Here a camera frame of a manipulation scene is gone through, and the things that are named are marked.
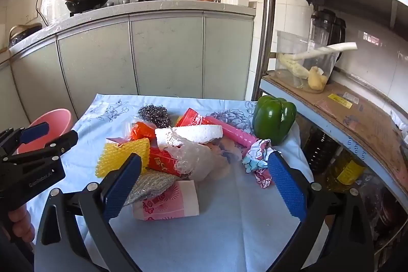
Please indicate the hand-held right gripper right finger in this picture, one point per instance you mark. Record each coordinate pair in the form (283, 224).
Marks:
(287, 186)

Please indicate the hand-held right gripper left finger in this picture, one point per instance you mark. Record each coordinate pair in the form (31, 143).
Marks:
(122, 186)

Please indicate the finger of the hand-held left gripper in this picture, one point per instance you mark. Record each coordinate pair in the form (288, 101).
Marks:
(35, 131)
(63, 141)

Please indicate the pink plastic bucket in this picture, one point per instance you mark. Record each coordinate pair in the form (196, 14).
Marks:
(54, 122)

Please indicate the silver scrub sponge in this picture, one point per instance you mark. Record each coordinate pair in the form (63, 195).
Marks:
(153, 186)

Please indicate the long red cardboard box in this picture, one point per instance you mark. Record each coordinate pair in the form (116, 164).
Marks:
(161, 162)

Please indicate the red medicine box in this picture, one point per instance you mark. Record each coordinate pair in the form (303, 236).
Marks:
(116, 140)

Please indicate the orange packet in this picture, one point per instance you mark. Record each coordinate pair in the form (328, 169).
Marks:
(143, 130)

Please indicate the pink plastic roll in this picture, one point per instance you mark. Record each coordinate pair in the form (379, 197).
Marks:
(236, 133)

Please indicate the person's left hand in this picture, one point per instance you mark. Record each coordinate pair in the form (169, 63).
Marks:
(20, 221)

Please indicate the yellow mesh sponge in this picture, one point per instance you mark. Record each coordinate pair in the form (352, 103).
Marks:
(121, 157)

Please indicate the crumpled printed paper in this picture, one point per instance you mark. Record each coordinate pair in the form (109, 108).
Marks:
(258, 160)

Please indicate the dark glass bottle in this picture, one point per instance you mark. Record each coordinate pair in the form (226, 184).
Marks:
(318, 147)

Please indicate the yellow oil bottle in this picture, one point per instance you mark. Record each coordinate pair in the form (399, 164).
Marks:
(347, 170)

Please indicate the green bell pepper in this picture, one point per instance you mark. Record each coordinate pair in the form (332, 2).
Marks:
(274, 119)

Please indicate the light blue floral tablecloth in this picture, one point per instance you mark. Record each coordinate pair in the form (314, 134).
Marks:
(223, 227)

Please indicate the steel wool scourer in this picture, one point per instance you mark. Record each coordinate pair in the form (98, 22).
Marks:
(156, 116)

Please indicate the clear plastic bag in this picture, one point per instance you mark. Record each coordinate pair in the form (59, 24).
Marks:
(204, 163)

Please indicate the white foam piece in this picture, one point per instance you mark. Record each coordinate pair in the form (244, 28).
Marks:
(197, 133)

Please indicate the shiny red packet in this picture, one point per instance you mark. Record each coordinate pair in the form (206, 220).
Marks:
(191, 117)

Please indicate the dark electric cooker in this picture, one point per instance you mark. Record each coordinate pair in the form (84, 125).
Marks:
(25, 33)

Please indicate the brown cardboard sheet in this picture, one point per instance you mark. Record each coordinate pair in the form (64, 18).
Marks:
(360, 112)

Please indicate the corn cob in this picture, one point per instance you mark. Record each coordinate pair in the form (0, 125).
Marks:
(295, 66)

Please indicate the kitchen counter cabinet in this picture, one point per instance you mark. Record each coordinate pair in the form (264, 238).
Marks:
(159, 58)

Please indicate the white plastic bag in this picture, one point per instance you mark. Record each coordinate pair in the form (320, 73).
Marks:
(398, 122)

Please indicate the gas stove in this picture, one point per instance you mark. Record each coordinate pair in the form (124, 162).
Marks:
(95, 9)

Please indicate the clear plastic container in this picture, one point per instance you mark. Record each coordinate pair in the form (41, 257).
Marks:
(287, 45)

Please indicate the white vegetable stalk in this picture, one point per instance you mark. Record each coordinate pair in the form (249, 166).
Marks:
(334, 47)

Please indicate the black blender jug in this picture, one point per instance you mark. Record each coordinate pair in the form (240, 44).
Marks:
(328, 23)

